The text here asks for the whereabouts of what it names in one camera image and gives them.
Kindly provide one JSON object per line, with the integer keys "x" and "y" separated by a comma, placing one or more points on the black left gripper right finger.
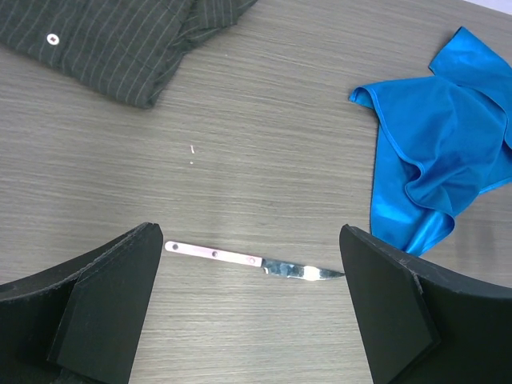
{"x": 421, "y": 322}

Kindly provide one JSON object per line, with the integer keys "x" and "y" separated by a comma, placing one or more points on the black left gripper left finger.
{"x": 80, "y": 321}

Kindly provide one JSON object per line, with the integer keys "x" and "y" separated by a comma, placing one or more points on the pink handled steel knife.
{"x": 268, "y": 265}

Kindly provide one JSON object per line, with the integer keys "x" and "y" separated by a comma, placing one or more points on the blue satin napkin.
{"x": 442, "y": 141}

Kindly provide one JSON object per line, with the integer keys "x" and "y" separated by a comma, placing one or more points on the dark striped button shirt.
{"x": 127, "y": 50}

